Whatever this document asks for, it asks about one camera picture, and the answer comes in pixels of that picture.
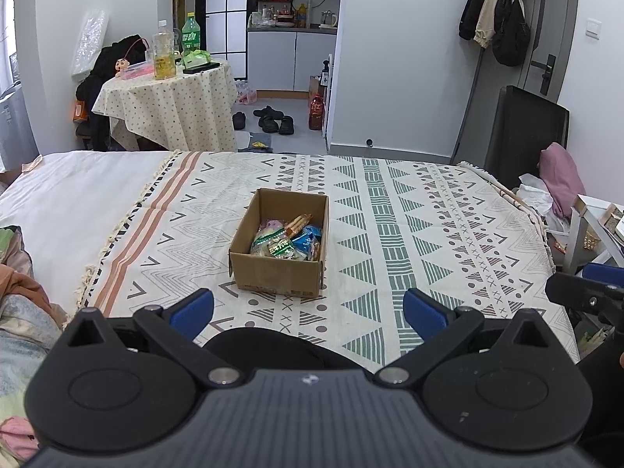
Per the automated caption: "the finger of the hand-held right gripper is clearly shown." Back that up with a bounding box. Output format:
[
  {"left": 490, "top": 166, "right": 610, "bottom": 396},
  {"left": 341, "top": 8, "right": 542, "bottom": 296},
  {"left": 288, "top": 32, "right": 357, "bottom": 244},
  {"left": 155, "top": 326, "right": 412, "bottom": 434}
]
[
  {"left": 545, "top": 273, "right": 624, "bottom": 325},
  {"left": 583, "top": 262, "right": 624, "bottom": 287}
]

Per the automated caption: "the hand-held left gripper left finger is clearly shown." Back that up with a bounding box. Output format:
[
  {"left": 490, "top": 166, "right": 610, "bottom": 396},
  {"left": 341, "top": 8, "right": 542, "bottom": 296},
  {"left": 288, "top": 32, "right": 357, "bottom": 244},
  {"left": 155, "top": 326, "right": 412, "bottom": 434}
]
[{"left": 61, "top": 289, "right": 245, "bottom": 387}]

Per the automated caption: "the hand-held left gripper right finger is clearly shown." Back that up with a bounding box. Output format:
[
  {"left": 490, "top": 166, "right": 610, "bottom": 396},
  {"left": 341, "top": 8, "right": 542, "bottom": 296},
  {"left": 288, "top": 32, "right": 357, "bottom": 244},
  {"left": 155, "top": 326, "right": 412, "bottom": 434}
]
[{"left": 374, "top": 287, "right": 554, "bottom": 387}]

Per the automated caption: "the brown cardboard box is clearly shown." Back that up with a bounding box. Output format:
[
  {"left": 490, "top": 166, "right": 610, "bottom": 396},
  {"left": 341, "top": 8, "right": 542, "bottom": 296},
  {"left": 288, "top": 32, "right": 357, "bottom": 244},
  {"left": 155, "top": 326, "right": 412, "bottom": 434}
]
[{"left": 228, "top": 188, "right": 331, "bottom": 298}]

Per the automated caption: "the large green snack packet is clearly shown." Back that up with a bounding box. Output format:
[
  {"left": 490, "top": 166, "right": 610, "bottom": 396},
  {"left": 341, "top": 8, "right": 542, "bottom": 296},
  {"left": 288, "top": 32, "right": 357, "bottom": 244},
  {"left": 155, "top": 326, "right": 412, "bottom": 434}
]
[{"left": 251, "top": 231, "right": 294, "bottom": 258}]

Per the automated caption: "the blue snack packet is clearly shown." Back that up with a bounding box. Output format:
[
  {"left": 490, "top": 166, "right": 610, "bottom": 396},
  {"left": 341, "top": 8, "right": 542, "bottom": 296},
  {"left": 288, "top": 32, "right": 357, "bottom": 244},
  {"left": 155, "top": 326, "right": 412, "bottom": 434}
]
[{"left": 292, "top": 225, "right": 323, "bottom": 260}]

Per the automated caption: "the orange biscuit packet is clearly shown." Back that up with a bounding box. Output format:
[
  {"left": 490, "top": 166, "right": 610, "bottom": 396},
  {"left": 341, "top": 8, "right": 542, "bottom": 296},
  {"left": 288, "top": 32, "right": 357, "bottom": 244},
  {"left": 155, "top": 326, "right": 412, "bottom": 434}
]
[{"left": 283, "top": 213, "right": 314, "bottom": 237}]

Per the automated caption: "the white side table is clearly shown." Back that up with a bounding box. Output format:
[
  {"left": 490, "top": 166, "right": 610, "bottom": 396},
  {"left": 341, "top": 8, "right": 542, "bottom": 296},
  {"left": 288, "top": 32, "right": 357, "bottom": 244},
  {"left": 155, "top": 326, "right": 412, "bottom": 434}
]
[{"left": 565, "top": 194, "right": 624, "bottom": 274}]

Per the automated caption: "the person's black clothing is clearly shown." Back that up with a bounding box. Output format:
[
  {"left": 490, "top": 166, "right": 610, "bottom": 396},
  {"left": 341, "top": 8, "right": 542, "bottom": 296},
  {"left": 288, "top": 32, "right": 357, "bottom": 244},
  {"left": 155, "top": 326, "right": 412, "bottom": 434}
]
[{"left": 202, "top": 328, "right": 624, "bottom": 468}]

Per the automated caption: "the patterned woven blanket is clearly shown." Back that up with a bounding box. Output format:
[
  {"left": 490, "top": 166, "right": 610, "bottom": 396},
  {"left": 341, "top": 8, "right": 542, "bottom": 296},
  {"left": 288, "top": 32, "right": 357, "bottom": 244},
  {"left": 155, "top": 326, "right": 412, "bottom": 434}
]
[{"left": 78, "top": 150, "right": 581, "bottom": 374}]

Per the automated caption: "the pink pillow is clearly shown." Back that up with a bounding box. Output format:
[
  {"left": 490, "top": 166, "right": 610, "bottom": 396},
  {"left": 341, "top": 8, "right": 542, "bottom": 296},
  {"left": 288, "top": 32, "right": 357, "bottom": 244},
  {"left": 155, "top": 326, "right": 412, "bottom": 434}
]
[{"left": 539, "top": 142, "right": 588, "bottom": 220}]

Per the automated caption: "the white plastic bag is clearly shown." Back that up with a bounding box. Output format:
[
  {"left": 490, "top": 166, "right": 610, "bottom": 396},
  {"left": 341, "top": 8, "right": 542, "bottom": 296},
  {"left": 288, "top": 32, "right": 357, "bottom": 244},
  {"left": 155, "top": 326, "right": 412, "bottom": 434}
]
[{"left": 517, "top": 173, "right": 557, "bottom": 215}]

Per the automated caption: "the black flat panel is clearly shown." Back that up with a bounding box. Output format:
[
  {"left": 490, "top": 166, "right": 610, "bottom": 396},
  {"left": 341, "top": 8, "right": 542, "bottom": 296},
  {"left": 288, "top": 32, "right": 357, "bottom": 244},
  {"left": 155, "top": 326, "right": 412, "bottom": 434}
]
[{"left": 485, "top": 85, "right": 570, "bottom": 191}]

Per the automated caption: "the white bed sheet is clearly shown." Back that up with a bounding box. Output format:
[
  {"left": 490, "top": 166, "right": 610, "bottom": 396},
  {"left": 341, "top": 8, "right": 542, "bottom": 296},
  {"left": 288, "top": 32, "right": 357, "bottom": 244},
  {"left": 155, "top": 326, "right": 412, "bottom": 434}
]
[{"left": 0, "top": 150, "right": 181, "bottom": 293}]

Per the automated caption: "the pile of light clothes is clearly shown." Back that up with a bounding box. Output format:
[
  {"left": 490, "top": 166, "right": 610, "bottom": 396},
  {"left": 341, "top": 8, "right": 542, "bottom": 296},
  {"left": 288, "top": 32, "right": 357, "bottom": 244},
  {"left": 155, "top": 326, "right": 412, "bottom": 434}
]
[{"left": 0, "top": 227, "right": 69, "bottom": 464}]

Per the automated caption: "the table with dotted tablecloth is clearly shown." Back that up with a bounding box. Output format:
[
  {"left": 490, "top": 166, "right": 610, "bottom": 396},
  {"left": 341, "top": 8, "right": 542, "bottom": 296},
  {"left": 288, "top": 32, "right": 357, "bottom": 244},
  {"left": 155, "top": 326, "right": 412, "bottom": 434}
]
[{"left": 92, "top": 58, "right": 239, "bottom": 152}]

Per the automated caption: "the pink plastic box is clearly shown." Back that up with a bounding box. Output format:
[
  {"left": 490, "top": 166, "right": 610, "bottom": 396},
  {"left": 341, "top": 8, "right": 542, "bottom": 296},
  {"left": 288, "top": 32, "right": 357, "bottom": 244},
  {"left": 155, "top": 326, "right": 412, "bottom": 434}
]
[{"left": 119, "top": 61, "right": 156, "bottom": 79}]

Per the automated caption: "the grey room door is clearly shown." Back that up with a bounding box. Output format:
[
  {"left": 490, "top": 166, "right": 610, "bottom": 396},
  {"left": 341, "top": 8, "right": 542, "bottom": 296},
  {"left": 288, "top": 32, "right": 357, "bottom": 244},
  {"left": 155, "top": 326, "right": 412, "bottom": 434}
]
[{"left": 451, "top": 0, "right": 581, "bottom": 167}]

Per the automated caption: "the clear bottle with yellow liquid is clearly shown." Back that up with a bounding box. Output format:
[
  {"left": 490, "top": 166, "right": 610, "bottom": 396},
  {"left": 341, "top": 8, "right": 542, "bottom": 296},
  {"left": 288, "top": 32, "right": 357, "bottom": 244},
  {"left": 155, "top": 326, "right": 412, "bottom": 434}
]
[{"left": 152, "top": 20, "right": 176, "bottom": 80}]

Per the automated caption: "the black hanging bag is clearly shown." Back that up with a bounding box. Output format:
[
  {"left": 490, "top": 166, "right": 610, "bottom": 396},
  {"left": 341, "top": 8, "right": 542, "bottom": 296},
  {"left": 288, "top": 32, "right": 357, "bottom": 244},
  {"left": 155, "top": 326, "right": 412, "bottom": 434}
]
[{"left": 491, "top": 0, "right": 531, "bottom": 66}]

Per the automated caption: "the black jacket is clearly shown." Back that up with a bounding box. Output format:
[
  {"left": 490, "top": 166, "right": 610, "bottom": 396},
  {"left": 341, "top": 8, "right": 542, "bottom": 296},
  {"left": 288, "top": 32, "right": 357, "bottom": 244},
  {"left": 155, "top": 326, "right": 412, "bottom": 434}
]
[{"left": 75, "top": 34, "right": 154, "bottom": 152}]

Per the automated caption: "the grey kitchen cabinet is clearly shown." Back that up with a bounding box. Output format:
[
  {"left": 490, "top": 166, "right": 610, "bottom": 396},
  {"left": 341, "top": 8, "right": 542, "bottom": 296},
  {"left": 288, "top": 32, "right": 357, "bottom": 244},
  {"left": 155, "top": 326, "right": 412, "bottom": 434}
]
[{"left": 246, "top": 29, "right": 338, "bottom": 93}]

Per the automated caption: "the green soda bottle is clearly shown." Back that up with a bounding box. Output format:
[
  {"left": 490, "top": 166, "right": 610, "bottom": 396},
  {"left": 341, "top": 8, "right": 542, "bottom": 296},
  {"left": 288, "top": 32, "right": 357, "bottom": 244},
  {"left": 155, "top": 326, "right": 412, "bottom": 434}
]
[{"left": 181, "top": 12, "right": 202, "bottom": 54}]

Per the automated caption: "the beige hanging jacket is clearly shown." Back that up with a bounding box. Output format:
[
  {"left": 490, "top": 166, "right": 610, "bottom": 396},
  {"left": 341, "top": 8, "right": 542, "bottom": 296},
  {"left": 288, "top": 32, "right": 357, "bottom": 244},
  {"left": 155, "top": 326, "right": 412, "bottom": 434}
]
[{"left": 475, "top": 0, "right": 509, "bottom": 50}]

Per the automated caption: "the clear bubble wrap bag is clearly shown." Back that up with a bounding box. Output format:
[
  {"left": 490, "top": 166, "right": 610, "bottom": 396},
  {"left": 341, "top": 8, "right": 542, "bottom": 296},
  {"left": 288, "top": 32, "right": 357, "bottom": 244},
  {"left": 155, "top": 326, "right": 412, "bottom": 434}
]
[{"left": 72, "top": 10, "right": 109, "bottom": 79}]

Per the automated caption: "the black framed panel door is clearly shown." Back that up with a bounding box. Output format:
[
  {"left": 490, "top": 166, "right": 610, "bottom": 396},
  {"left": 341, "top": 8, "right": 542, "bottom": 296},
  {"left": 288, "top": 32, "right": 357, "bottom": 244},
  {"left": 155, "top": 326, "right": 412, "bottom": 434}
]
[{"left": 195, "top": 0, "right": 249, "bottom": 81}]

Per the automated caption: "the black hanging coat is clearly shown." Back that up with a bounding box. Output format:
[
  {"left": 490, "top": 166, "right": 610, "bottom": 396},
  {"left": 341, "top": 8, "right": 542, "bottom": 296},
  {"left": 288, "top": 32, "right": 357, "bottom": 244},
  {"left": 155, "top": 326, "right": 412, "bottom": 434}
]
[{"left": 458, "top": 0, "right": 494, "bottom": 42}]

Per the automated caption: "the black door handle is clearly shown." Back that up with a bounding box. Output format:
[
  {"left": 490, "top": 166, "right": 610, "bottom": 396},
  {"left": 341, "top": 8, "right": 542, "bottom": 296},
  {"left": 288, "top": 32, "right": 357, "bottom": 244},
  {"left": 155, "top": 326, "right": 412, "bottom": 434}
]
[{"left": 530, "top": 53, "right": 557, "bottom": 96}]

